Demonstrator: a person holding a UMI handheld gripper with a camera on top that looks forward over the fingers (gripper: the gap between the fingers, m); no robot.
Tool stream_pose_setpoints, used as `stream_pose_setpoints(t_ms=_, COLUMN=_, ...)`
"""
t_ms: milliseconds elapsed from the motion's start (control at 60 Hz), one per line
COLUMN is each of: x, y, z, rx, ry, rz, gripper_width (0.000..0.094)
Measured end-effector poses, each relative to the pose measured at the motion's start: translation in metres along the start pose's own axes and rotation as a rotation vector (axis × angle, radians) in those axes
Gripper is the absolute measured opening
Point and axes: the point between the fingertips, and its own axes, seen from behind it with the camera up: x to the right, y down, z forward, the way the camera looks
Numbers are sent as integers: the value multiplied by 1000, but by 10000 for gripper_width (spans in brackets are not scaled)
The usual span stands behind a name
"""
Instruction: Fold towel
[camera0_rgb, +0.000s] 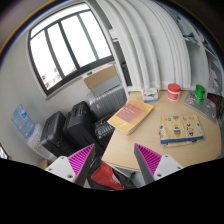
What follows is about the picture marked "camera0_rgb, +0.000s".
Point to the black hard case, large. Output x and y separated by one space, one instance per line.
79 127

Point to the white water dispenser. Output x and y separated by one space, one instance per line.
35 144

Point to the small white tissue box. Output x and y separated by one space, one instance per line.
150 95

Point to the green cup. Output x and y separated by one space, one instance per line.
199 93

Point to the blue water bottle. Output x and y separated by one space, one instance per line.
22 121

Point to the white jar with red lid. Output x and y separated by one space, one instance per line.
174 91

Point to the silver ribbed suitcase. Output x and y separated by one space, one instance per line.
107 103

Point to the cardboard box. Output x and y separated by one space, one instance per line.
99 75

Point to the dark ribbed small suitcase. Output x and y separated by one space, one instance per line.
103 131

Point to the yellow patterned folded towel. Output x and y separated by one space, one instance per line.
180 130

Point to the grey laptop with stickers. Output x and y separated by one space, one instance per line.
209 106

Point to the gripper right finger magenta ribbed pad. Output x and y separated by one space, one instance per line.
154 166

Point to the yellow book with red cover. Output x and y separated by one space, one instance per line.
129 117

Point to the black framed window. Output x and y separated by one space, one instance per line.
65 45

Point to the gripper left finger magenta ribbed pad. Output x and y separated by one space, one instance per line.
75 167

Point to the black hard case, left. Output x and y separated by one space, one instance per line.
53 138

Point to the white curtain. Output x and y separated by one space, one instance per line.
152 44

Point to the red plastic bag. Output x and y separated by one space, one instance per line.
105 176

